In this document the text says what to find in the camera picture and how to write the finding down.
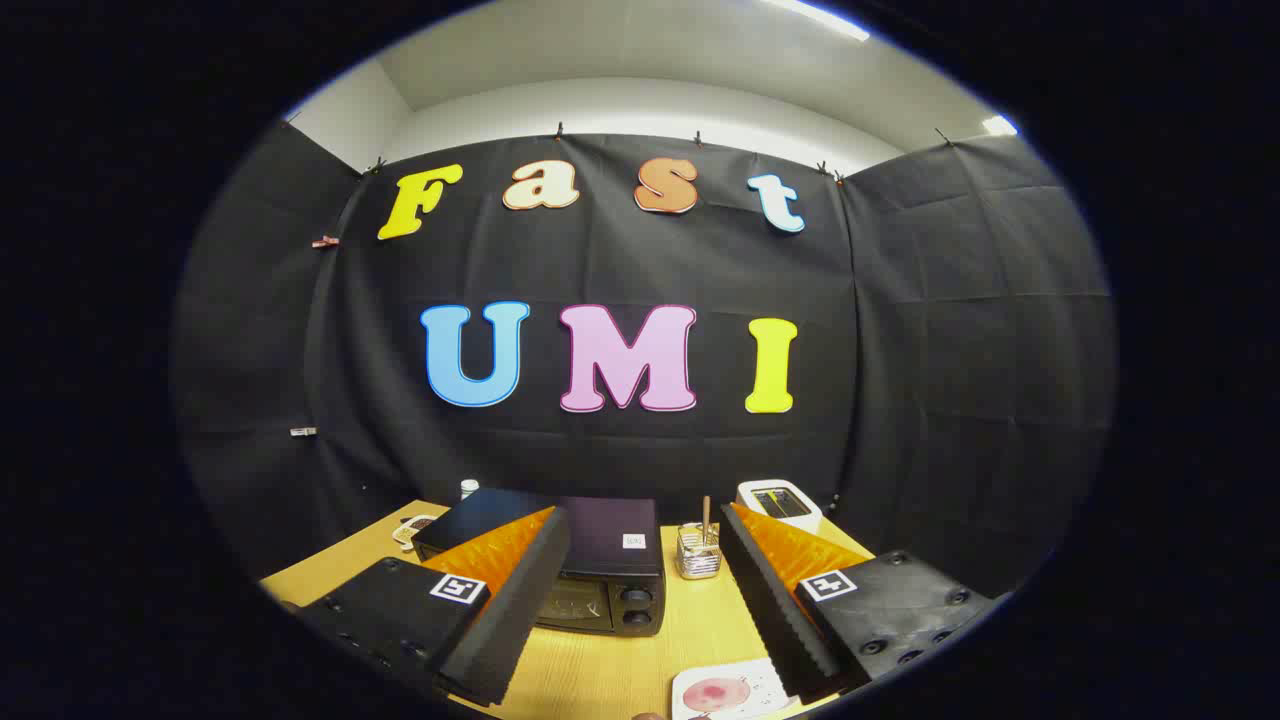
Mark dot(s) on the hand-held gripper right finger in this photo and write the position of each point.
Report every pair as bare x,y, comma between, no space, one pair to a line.
770,600

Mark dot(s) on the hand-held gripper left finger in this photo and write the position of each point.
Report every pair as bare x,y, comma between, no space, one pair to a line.
520,600

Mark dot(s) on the white square plate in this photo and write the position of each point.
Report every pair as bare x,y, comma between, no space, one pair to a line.
765,688

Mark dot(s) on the black toaster oven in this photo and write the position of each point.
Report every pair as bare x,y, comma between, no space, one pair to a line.
605,535

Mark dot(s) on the pink ham slice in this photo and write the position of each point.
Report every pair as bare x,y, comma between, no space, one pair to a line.
715,695

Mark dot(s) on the white pop-up toaster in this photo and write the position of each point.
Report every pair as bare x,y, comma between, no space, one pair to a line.
780,503

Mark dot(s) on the wooden stick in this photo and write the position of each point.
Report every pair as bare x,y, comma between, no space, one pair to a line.
706,512

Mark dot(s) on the small patterned dish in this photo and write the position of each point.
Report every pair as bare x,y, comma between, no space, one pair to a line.
410,532

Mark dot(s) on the black backdrop cloth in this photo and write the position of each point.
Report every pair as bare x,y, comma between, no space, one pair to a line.
950,380

